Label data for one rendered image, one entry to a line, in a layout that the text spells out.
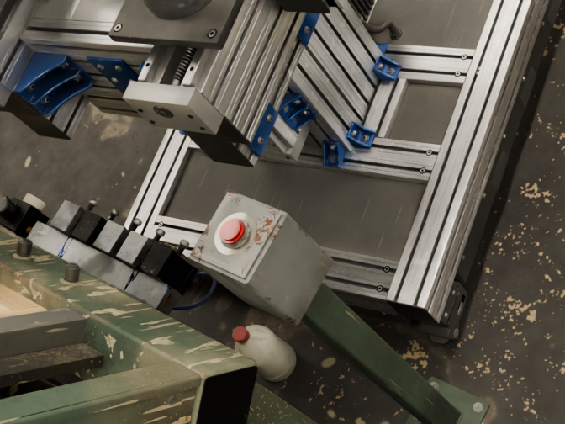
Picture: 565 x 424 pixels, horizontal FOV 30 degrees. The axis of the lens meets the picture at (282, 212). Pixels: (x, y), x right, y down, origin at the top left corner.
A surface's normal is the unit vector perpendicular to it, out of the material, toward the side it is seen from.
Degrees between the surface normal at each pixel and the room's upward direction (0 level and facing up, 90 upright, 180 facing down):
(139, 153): 0
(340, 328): 90
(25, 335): 90
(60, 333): 90
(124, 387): 59
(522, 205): 0
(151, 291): 0
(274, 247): 90
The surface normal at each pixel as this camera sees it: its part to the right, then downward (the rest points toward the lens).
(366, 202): -0.44, -0.44
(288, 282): 0.75, 0.29
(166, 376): 0.20, -0.95
